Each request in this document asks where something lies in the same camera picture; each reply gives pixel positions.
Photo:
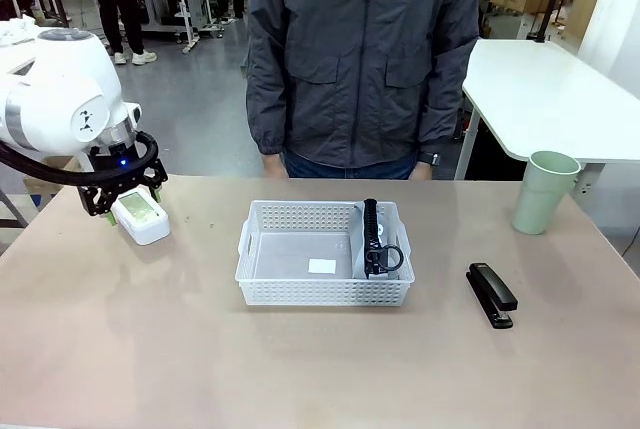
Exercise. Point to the person's left hand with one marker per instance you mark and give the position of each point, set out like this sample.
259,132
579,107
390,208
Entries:
421,172

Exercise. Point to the white paper label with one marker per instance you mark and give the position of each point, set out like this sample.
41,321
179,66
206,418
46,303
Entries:
322,266

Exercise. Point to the person's blue jeans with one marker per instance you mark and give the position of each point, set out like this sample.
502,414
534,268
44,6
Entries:
350,171

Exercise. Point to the black wrist watch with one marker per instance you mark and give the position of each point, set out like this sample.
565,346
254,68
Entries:
430,158

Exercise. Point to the pale green plastic cup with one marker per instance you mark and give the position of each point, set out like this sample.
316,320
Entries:
542,199

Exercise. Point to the person's dark gray jacket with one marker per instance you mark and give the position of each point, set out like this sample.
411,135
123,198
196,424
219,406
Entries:
360,64

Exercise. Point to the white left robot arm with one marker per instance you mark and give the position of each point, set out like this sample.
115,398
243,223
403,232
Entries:
55,99

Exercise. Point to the person's right hand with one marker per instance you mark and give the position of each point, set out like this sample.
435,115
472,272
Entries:
274,166

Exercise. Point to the white side table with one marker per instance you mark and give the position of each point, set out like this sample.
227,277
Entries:
545,94

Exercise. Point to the white rectangular electronic device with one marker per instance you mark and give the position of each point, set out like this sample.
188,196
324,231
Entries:
142,221

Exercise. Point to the gray workshop desk frame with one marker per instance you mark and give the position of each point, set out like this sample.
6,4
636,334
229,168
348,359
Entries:
175,4

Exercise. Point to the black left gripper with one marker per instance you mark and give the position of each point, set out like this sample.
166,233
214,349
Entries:
117,169

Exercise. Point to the white perforated plastic basket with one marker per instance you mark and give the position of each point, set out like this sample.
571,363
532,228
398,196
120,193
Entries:
300,289

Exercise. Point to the black stapler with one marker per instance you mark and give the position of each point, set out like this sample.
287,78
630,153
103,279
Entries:
492,294

